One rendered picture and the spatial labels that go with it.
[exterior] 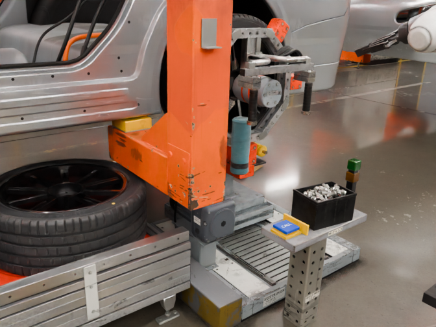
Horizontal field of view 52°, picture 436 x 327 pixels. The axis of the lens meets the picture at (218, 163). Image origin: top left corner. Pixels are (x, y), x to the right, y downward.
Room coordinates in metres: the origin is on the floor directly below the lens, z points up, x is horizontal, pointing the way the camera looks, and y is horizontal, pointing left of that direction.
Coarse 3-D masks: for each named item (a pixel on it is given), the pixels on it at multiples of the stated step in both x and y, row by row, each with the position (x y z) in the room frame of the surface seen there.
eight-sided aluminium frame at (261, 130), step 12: (240, 36) 2.05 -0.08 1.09; (252, 36) 2.10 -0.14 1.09; (264, 36) 2.14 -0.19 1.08; (276, 48) 2.19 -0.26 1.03; (288, 72) 2.25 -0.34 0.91; (288, 84) 2.26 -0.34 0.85; (288, 96) 2.26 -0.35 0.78; (276, 108) 2.24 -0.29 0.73; (264, 120) 2.22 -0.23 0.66; (276, 120) 2.22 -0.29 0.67; (252, 132) 2.18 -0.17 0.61; (264, 132) 2.16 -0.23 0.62; (228, 144) 2.02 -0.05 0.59
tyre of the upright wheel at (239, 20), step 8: (232, 16) 2.13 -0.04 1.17; (240, 16) 2.16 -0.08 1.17; (248, 16) 2.19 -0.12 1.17; (232, 24) 2.13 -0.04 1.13; (240, 24) 2.16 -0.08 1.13; (248, 24) 2.19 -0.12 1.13; (256, 24) 2.22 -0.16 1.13; (264, 24) 2.25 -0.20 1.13; (160, 72) 2.11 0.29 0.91; (160, 80) 2.11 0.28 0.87; (160, 88) 2.11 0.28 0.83; (160, 96) 2.11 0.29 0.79
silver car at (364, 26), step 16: (352, 0) 4.50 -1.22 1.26; (368, 0) 4.37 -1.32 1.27; (384, 0) 4.25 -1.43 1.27; (400, 0) 4.16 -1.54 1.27; (416, 0) 4.08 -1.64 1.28; (432, 0) 4.02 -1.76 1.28; (352, 16) 4.44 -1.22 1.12; (368, 16) 4.31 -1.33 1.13; (384, 16) 4.19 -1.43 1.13; (400, 16) 4.10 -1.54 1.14; (352, 32) 4.42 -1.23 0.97; (368, 32) 4.29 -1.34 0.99; (384, 32) 4.17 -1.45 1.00; (352, 48) 4.46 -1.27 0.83; (400, 48) 4.10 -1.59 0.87
